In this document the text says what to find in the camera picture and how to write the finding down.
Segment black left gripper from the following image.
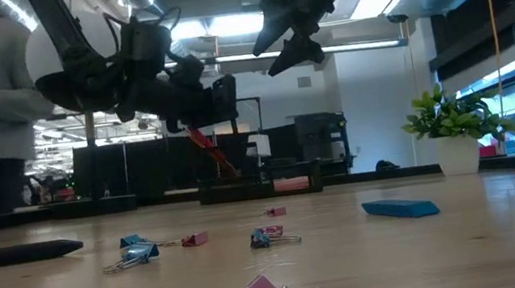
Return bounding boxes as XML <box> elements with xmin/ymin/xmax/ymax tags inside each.
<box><xmin>101</xmin><ymin>6</ymin><xmax>242</xmax><ymax>140</ymax></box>

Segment red-handled scissors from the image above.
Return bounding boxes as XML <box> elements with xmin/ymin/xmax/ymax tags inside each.
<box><xmin>182</xmin><ymin>119</ymin><xmax>242</xmax><ymax>185</ymax></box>

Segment light blue binder clip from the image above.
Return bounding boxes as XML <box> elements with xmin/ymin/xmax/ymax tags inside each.
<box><xmin>99</xmin><ymin>241</ymin><xmax>163</xmax><ymax>277</ymax></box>

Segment blue eraser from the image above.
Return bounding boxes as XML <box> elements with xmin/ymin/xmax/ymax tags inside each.
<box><xmin>360</xmin><ymin>191</ymin><xmax>442</xmax><ymax>227</ymax></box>

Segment black pen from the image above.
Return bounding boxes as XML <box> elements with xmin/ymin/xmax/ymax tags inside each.
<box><xmin>0</xmin><ymin>235</ymin><xmax>86</xmax><ymax>268</ymax></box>

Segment black mesh desk organizer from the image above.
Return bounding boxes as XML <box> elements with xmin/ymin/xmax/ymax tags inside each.
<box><xmin>189</xmin><ymin>120</ymin><xmax>325</xmax><ymax>210</ymax></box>

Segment white background lamp shade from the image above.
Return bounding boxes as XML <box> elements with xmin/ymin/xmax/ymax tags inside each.
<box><xmin>245</xmin><ymin>131</ymin><xmax>273</xmax><ymax>160</ymax></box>

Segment long ceiling light fixture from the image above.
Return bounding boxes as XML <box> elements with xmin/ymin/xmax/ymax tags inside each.
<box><xmin>164</xmin><ymin>27</ymin><xmax>409</xmax><ymax>80</ymax></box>

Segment black cabinet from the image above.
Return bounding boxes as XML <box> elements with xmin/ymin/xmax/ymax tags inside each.
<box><xmin>291</xmin><ymin>107</ymin><xmax>357</xmax><ymax>182</ymax></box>

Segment green plant in white pot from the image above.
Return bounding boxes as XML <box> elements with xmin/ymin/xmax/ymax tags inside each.
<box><xmin>396</xmin><ymin>77</ymin><xmax>515</xmax><ymax>183</ymax></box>

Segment red box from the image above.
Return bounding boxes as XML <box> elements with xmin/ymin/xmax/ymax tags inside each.
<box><xmin>478</xmin><ymin>144</ymin><xmax>500</xmax><ymax>159</ymax></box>

